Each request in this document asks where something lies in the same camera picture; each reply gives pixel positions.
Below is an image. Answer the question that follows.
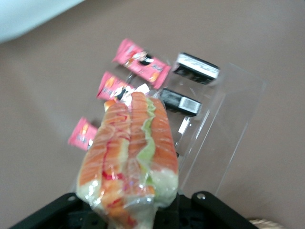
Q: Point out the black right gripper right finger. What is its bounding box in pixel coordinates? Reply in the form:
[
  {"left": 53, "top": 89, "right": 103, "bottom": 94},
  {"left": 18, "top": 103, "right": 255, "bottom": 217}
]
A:
[{"left": 188, "top": 190, "right": 259, "bottom": 229}]

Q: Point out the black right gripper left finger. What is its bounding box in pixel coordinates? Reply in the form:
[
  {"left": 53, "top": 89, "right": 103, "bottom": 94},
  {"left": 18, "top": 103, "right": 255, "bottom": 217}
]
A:
[{"left": 9, "top": 192, "right": 108, "bottom": 229}]

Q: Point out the plastic-wrapped triangle sandwich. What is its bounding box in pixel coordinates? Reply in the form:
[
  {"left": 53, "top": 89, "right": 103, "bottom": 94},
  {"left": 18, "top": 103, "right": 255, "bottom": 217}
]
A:
[{"left": 75, "top": 92, "right": 179, "bottom": 229}]

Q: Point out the shallow wicker basket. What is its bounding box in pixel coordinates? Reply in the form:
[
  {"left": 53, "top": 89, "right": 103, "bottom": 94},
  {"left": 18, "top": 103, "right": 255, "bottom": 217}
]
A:
[{"left": 249, "top": 217, "right": 285, "bottom": 229}]

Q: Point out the pink cartoon snack packet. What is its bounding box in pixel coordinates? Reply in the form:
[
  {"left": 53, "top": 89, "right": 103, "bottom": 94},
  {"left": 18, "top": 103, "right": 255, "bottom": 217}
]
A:
[
  {"left": 96, "top": 71, "right": 150, "bottom": 101},
  {"left": 68, "top": 116, "right": 99, "bottom": 152},
  {"left": 112, "top": 39, "right": 172, "bottom": 90}
]

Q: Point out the clear acrylic stepped display stand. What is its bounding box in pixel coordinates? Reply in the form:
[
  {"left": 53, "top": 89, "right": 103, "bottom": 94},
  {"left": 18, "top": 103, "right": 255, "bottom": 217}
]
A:
[{"left": 128, "top": 62, "right": 267, "bottom": 198}]

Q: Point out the small black box with barcode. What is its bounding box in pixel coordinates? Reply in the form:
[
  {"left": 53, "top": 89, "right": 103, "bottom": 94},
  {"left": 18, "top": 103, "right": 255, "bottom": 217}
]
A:
[
  {"left": 159, "top": 88, "right": 203, "bottom": 117},
  {"left": 172, "top": 52, "right": 220, "bottom": 85}
]

